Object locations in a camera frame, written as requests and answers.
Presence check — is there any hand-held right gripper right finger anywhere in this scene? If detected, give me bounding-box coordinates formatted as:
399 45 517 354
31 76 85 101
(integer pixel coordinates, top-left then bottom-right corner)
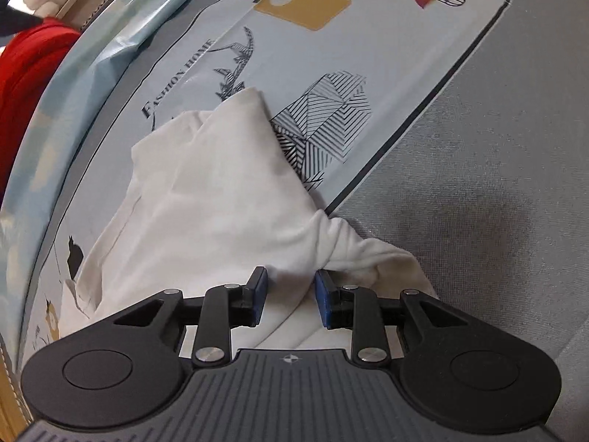
314 269 465 365

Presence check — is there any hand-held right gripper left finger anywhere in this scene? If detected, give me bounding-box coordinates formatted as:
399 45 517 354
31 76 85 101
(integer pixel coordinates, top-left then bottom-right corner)
113 266 269 369

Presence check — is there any white t-shirt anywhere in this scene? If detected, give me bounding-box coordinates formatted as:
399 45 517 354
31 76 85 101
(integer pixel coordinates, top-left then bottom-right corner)
60 87 438 360

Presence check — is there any printed grey bed sheet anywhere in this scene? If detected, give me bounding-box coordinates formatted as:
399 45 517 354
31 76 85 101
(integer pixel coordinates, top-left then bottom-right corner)
14 0 589 442

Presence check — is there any light blue patterned quilt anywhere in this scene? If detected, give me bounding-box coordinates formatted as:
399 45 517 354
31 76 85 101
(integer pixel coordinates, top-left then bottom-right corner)
0 0 258 346

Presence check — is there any red knitted garment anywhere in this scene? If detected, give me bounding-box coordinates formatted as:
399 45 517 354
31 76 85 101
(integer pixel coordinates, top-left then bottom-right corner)
0 16 81 194

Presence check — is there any dark grey object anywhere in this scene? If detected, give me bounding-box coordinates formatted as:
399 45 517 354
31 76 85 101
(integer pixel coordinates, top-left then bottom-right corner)
0 0 44 40

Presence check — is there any beige bed frame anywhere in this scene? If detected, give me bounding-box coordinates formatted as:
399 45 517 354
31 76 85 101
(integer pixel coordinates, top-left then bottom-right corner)
0 327 31 442

